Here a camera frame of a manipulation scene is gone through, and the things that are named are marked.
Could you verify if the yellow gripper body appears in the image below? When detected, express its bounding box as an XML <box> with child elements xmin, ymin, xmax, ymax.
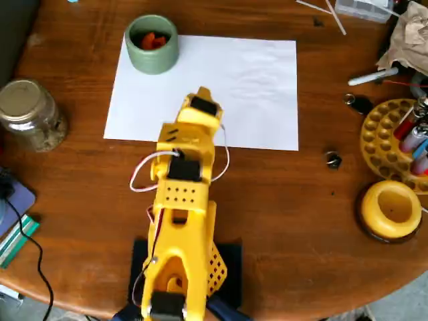
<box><xmin>178</xmin><ymin>86</ymin><xmax>225</xmax><ymax>128</ymax></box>

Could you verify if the orange plastic object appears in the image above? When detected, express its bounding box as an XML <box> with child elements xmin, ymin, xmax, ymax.
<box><xmin>139</xmin><ymin>31</ymin><xmax>169</xmax><ymax>51</ymax></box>

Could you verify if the green ribbed cup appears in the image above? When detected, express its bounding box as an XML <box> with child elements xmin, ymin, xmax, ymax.
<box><xmin>124</xmin><ymin>13</ymin><xmax>180</xmax><ymax>76</ymax></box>

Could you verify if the white paper sheet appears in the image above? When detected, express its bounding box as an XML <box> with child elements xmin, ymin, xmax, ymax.
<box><xmin>103</xmin><ymin>34</ymin><xmax>300</xmax><ymax>152</ymax></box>

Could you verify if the small black metal nut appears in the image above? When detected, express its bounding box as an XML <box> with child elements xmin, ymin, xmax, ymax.
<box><xmin>326</xmin><ymin>150</ymin><xmax>343</xmax><ymax>170</ymax></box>

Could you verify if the white thin stick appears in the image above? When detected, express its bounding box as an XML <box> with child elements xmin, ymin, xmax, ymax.
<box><xmin>296</xmin><ymin>0</ymin><xmax>335</xmax><ymax>15</ymax></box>
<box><xmin>325</xmin><ymin>0</ymin><xmax>347</xmax><ymax>35</ymax></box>

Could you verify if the black key fob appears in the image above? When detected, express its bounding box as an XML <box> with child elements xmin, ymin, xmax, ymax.
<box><xmin>344</xmin><ymin>94</ymin><xmax>374</xmax><ymax>116</ymax></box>

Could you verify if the black base pad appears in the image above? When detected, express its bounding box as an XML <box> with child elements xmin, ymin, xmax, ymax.
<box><xmin>128</xmin><ymin>237</ymin><xmax>243</xmax><ymax>310</ymax></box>

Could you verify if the white marker pen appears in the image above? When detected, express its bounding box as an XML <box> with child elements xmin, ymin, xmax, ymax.
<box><xmin>347</xmin><ymin>68</ymin><xmax>401</xmax><ymax>87</ymax></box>

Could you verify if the glass jar gold lid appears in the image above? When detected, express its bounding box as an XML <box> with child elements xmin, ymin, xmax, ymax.
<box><xmin>0</xmin><ymin>78</ymin><xmax>68</xmax><ymax>154</ymax></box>

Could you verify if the yellow round holed tray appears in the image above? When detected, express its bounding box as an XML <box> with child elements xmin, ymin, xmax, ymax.
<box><xmin>360</xmin><ymin>98</ymin><xmax>428</xmax><ymax>195</ymax></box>

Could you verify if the clear plastic box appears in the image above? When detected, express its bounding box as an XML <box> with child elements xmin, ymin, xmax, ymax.
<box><xmin>334</xmin><ymin>0</ymin><xmax>396</xmax><ymax>24</ymax></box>

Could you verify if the red lighter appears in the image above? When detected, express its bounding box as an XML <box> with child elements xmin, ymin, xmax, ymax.
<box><xmin>393</xmin><ymin>106</ymin><xmax>416</xmax><ymax>140</ymax></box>

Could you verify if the yellow round bowl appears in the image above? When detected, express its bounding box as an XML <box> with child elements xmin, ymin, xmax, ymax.
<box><xmin>362</xmin><ymin>180</ymin><xmax>423</xmax><ymax>239</ymax></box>

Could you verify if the blue clamp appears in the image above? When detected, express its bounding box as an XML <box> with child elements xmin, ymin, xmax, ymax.
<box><xmin>205</xmin><ymin>296</ymin><xmax>252</xmax><ymax>321</ymax></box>
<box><xmin>112</xmin><ymin>297</ymin><xmax>144</xmax><ymax>321</ymax></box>

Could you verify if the dark grey furniture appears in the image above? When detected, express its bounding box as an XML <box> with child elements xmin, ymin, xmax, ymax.
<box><xmin>0</xmin><ymin>0</ymin><xmax>41</xmax><ymax>88</ymax></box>

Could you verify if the purple notebook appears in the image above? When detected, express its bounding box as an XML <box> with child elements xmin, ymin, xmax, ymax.
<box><xmin>0</xmin><ymin>173</ymin><xmax>37</xmax><ymax>237</ymax></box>

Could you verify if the pink lighter silver cap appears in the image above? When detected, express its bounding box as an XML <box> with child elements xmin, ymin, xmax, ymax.
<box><xmin>401</xmin><ymin>125</ymin><xmax>428</xmax><ymax>153</ymax></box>

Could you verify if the grey tube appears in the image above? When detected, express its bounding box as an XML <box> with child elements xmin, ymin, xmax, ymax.
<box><xmin>409</xmin><ymin>71</ymin><xmax>428</xmax><ymax>101</ymax></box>

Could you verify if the crumpled brown paper bag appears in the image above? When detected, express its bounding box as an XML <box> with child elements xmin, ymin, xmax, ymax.
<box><xmin>376</xmin><ymin>1</ymin><xmax>428</xmax><ymax>76</ymax></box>

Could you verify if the black device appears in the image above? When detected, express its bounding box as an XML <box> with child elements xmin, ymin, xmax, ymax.
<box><xmin>0</xmin><ymin>166</ymin><xmax>16</xmax><ymax>199</ymax></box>

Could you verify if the blue lighter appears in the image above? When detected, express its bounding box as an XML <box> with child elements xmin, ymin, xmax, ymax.
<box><xmin>411</xmin><ymin>138</ymin><xmax>428</xmax><ymax>162</ymax></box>

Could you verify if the green book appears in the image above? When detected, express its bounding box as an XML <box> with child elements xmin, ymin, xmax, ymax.
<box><xmin>0</xmin><ymin>213</ymin><xmax>41</xmax><ymax>270</ymax></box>

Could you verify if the white red servo cable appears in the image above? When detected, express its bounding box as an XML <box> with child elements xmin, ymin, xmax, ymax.
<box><xmin>209</xmin><ymin>122</ymin><xmax>231</xmax><ymax>184</ymax></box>
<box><xmin>129</xmin><ymin>150</ymin><xmax>181</xmax><ymax>193</ymax></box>

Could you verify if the yellow ring-shaped holder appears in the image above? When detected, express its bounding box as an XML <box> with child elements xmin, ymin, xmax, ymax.
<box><xmin>354</xmin><ymin>186</ymin><xmax>424</xmax><ymax>245</ymax></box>

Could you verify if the thin red wire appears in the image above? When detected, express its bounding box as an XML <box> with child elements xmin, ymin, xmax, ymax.
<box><xmin>383</xmin><ymin>79</ymin><xmax>428</xmax><ymax>89</ymax></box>

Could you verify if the black power cable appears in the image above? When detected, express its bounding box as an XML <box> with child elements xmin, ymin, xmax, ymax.
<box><xmin>0</xmin><ymin>197</ymin><xmax>55</xmax><ymax>321</ymax></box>

